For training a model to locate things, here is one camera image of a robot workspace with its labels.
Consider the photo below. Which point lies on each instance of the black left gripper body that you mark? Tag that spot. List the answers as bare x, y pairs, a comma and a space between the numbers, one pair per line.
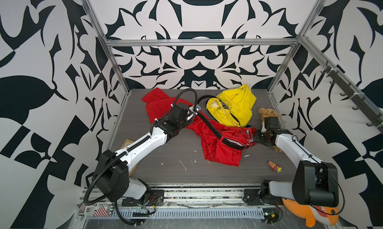
185, 123

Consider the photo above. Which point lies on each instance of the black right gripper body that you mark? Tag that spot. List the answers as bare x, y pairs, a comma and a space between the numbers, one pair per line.
260, 137

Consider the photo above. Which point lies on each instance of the black belt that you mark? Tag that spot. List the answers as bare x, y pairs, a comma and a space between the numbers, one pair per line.
219, 111
228, 142

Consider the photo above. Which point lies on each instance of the red trousers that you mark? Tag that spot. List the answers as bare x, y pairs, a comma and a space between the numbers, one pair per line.
220, 143

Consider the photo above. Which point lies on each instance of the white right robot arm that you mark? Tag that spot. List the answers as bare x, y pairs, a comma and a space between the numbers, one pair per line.
315, 182

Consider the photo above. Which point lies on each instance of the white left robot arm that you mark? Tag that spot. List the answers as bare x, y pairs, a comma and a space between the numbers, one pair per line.
111, 178

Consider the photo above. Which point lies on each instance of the black belt in yellow trousers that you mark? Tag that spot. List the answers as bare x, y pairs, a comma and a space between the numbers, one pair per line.
219, 111

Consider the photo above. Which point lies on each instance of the yellow trousers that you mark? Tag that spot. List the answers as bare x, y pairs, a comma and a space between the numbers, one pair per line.
240, 102

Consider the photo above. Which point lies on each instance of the brown teddy bear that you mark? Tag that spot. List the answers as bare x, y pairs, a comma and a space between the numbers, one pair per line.
268, 112

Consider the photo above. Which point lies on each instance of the small colourful toy figure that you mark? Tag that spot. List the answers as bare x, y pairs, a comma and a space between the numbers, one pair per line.
274, 167

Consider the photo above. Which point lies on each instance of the framed picture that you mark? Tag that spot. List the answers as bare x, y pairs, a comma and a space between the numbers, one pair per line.
126, 144

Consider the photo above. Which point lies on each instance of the orange plush fish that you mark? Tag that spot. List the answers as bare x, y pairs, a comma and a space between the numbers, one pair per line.
312, 215

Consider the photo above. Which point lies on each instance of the black coat hook rack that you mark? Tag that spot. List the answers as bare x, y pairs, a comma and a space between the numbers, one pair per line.
360, 99

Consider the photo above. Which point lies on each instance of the striped printed bag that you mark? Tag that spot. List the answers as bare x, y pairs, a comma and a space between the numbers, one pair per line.
101, 209

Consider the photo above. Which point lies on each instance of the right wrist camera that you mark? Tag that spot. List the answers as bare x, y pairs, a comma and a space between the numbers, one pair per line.
270, 123

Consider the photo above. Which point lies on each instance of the white cable duct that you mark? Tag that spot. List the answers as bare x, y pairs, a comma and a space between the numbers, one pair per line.
204, 213

